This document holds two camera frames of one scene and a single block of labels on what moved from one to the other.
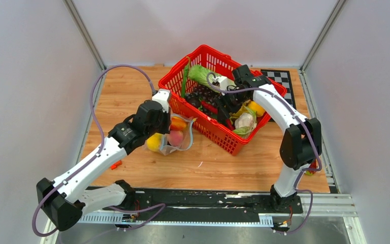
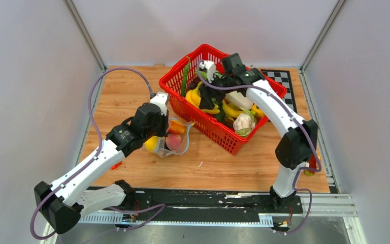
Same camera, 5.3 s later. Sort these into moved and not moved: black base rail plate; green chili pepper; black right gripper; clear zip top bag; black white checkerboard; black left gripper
Moved: clear zip top bag; black right gripper
Not moved: black white checkerboard; green chili pepper; black left gripper; black base rail plate
